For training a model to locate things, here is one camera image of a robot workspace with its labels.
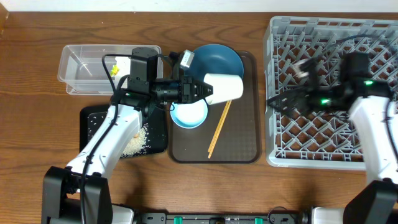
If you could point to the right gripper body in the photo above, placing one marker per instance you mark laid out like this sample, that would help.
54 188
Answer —
308 99

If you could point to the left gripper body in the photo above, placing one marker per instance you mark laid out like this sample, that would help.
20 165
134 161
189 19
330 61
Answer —
186 90

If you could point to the light blue bowl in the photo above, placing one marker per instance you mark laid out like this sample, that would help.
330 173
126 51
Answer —
189 116

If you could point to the cream white cup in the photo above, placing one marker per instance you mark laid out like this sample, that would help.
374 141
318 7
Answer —
225 87

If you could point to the dark blue bowl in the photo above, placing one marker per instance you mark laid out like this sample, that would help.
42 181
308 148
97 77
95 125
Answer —
215 58

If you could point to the white tissue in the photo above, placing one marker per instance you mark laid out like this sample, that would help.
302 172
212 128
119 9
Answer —
124 66

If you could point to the rice pile with nuts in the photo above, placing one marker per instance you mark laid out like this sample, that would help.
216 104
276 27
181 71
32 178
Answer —
135 147

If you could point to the yellow snack wrapper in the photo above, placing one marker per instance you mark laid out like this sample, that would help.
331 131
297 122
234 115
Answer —
114 71

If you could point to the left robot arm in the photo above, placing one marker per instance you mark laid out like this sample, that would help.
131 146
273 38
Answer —
79 192

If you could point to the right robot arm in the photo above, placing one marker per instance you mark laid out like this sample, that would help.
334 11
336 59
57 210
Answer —
370 107

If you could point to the grey dishwasher rack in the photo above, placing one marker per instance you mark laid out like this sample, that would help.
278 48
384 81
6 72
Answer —
319 140

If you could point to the black waste tray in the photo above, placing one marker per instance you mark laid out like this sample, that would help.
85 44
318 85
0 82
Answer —
157 140

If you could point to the brown serving tray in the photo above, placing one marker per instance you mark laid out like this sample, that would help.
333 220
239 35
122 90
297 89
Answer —
239 141

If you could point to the clear plastic bin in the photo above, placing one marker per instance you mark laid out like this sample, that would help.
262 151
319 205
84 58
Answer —
82 71

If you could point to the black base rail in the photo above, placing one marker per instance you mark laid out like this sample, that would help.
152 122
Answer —
277 215

